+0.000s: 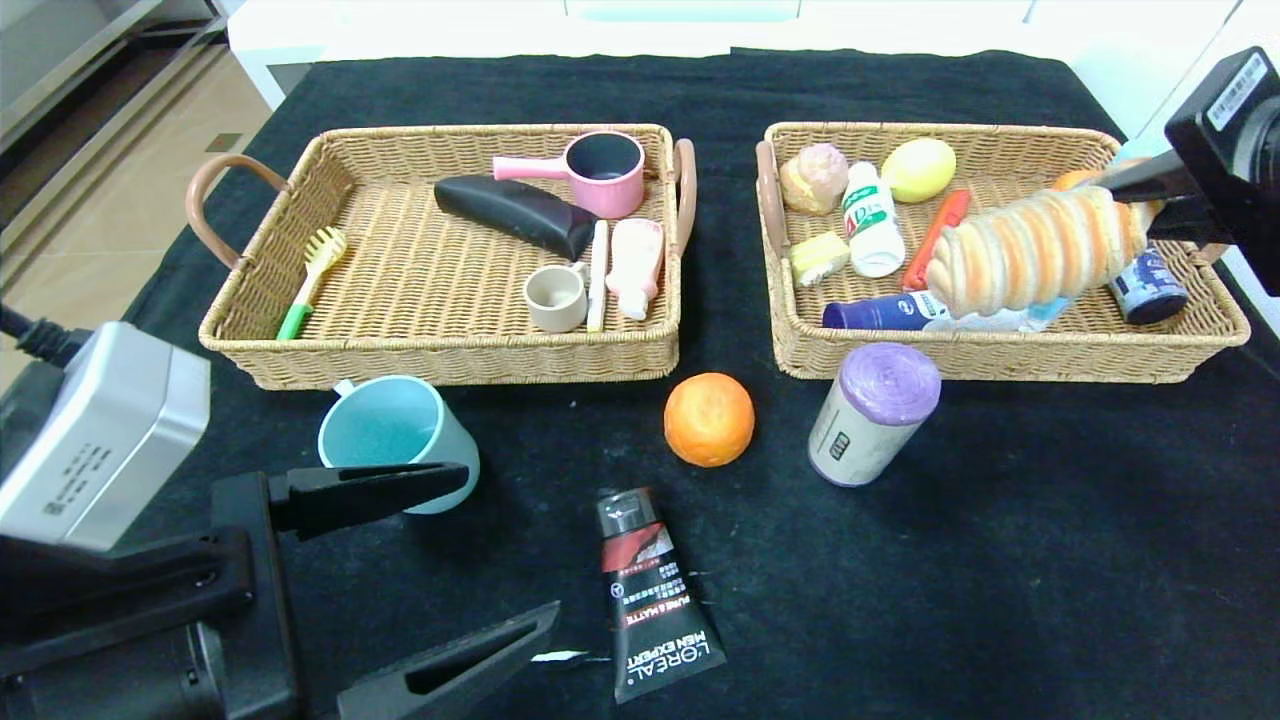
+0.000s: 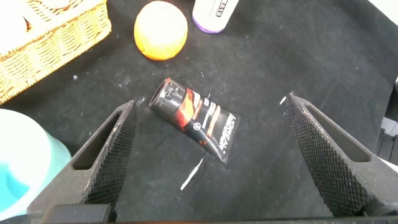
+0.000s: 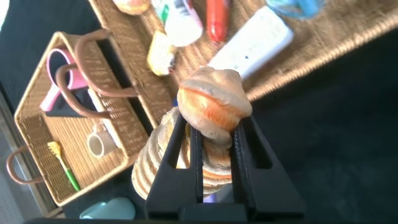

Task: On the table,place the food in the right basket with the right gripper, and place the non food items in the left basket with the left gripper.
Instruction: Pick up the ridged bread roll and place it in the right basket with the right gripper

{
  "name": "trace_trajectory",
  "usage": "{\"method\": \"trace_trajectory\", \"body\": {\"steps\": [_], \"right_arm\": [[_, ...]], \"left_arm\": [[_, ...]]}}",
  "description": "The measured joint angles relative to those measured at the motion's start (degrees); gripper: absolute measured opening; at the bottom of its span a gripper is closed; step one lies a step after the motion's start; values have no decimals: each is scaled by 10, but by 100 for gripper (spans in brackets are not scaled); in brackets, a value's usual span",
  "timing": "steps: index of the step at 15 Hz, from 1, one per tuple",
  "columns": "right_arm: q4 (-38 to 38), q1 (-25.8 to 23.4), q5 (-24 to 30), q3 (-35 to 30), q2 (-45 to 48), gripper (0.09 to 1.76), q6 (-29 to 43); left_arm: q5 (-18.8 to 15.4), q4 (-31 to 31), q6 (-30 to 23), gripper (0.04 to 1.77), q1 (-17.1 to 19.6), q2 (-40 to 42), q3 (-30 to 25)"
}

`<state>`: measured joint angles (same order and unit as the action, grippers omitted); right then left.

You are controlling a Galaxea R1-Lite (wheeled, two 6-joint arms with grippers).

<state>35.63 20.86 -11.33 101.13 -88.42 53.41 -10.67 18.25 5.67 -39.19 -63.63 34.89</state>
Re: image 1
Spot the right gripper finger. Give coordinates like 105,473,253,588
1146,193,1237,247
1088,147,1202,204

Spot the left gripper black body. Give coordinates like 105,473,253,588
0,470,311,720

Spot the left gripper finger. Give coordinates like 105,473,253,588
268,461,471,542
335,600,562,720

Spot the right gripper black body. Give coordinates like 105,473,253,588
1163,45,1280,297

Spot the teal mug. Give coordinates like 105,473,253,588
318,376,481,516

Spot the striped bread loaf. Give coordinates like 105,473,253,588
925,186,1151,321

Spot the black L'Oreal tube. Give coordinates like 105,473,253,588
597,488,728,706

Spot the dark blue jar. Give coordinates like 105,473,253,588
1108,245,1191,326

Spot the orange red sausage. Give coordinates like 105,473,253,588
903,188,973,293

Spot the yellow lemon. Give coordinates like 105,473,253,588
882,138,958,205

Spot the small beige cup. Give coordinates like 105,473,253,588
524,263,591,335

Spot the white bottle with green label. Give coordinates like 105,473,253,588
843,162,907,280

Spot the blue and white spray can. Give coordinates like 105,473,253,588
822,290,1031,333

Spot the white stick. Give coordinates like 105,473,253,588
587,221,610,335

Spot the black curved pouch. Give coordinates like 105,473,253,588
435,176,599,263

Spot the cream puff bun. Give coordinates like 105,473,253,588
779,143,850,216

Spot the yellow cake slice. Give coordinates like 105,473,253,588
790,232,852,288

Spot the pink and white bottle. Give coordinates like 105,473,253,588
606,219,665,322

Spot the purple bag roll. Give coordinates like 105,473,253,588
808,343,942,489

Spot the pink toy saucepan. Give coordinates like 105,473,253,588
492,132,647,221

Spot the black tablecloth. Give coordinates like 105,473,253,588
0,48,1280,720

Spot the white low cabinet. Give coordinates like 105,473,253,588
228,0,1241,113

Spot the grey metal shelf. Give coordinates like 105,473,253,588
0,0,229,151

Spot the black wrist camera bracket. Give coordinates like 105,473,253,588
0,525,256,651

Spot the wicker basket with brown handles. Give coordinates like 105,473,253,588
185,124,698,393
755,123,1257,386

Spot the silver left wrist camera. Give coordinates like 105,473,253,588
0,320,213,553

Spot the yellow brush with green handle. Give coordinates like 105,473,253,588
278,228,350,343

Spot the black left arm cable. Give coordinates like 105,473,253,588
0,305,76,366

